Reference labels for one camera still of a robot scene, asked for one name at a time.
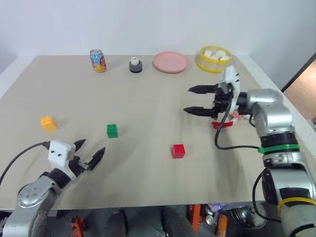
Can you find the brown wooden board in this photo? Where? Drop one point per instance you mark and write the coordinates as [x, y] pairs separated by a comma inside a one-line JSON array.
[[303, 96]]

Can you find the pink plate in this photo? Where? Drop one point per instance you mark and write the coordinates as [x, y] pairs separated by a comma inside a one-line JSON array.
[[170, 61]]

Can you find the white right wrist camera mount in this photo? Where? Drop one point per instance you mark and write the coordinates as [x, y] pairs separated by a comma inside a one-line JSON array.
[[231, 76]]

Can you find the dark rounded shape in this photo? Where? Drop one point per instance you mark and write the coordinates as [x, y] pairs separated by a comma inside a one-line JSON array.
[[117, 223], [176, 222]]

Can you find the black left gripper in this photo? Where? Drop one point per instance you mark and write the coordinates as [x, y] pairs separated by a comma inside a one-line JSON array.
[[77, 166]]

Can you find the grey round egg holder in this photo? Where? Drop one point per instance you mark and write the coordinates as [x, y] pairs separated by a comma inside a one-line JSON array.
[[135, 67]]

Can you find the yellow round basket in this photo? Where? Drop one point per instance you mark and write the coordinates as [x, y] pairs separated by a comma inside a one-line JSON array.
[[209, 66]]

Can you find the orange metal bracket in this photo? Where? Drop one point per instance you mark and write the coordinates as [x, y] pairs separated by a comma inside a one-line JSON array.
[[77, 225]]

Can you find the white bun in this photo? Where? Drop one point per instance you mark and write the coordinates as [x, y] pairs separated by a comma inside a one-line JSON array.
[[214, 57], [208, 53], [220, 52], [225, 58]]

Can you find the orange metal post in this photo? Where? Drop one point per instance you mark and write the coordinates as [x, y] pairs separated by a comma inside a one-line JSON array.
[[195, 217]]

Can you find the green toy cube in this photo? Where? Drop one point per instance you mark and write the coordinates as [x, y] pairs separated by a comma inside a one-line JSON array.
[[112, 130]]

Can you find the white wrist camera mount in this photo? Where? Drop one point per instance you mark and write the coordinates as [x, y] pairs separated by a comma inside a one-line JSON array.
[[59, 154], [231, 76]]

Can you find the purple package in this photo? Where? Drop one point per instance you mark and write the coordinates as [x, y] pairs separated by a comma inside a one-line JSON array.
[[214, 207]]

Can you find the red toy cube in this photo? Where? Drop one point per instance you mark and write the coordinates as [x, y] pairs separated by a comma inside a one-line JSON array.
[[178, 151]]

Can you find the green band on arm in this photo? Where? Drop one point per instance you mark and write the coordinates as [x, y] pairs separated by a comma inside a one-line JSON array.
[[279, 148]]

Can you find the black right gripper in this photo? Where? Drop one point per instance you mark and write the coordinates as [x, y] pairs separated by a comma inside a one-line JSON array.
[[223, 100]]

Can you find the colourful drink can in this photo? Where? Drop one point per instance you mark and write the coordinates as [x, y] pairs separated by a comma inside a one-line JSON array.
[[98, 61]]

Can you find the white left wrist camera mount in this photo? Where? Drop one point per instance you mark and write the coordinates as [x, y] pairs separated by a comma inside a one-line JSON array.
[[59, 154]]

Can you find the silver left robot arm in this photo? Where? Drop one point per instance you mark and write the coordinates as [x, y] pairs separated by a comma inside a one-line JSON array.
[[32, 195]]

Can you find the yellow band on arm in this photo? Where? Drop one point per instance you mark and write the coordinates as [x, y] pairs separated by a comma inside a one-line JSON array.
[[293, 200]]

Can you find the orange can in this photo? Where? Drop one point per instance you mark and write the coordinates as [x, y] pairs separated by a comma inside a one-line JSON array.
[[221, 225]]

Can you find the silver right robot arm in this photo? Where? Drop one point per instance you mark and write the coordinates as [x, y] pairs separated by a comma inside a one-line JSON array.
[[274, 111]]

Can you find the orange toy cube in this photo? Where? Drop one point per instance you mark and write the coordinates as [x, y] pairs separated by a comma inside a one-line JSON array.
[[49, 124]]

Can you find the white egg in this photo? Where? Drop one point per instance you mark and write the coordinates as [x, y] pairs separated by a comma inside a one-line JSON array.
[[134, 60]]

